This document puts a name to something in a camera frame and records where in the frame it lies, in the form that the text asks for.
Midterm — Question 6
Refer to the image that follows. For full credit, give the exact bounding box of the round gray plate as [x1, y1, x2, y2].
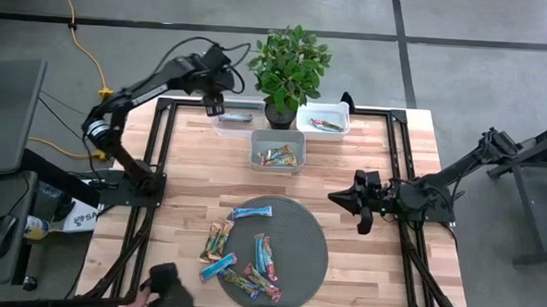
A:
[215, 192, 333, 307]

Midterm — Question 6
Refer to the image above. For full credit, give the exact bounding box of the bottle with yellow label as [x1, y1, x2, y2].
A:
[22, 213, 68, 242]

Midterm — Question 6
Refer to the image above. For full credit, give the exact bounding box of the dark grey monitor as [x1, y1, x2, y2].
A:
[0, 56, 48, 180]

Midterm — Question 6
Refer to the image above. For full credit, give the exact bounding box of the black floor cable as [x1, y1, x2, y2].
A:
[35, 90, 92, 142]

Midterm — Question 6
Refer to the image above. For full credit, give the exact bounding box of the white printed bag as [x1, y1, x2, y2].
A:
[61, 197, 106, 236]

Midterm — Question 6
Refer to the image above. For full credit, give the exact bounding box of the blue-wrapped granola bar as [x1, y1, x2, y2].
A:
[226, 203, 274, 224]
[198, 251, 239, 284]
[251, 232, 268, 276]

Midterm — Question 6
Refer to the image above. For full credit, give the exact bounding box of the clear plastic bin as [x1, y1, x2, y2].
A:
[210, 93, 268, 140]

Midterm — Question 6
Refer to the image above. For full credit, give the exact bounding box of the grey plastic bin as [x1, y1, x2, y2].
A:
[248, 128, 309, 172]

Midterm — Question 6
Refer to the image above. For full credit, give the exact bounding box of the yellow extension cord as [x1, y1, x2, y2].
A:
[27, 136, 110, 162]
[48, 0, 120, 104]

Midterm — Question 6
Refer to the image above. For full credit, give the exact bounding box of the dark blue-green granola bar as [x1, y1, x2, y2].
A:
[217, 267, 264, 301]
[216, 112, 254, 125]

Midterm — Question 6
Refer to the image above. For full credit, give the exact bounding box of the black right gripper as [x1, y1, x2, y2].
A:
[325, 168, 396, 238]

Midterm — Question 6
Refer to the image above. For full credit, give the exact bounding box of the orange-green granola bar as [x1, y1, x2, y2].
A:
[257, 142, 296, 161]
[261, 153, 299, 169]
[208, 219, 235, 263]
[198, 221, 223, 265]

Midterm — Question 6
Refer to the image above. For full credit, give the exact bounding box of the potted green plant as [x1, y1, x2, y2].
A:
[245, 22, 334, 133]

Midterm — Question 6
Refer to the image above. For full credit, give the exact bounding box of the white plastic bin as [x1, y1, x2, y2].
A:
[295, 100, 352, 144]

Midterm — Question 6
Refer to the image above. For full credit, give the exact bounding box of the black aluminium table frame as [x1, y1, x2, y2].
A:
[75, 80, 479, 307]

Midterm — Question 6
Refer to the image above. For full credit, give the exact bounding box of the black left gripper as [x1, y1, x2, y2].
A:
[187, 44, 238, 118]

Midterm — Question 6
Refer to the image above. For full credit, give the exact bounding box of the black desk frame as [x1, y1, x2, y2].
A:
[480, 111, 547, 268]

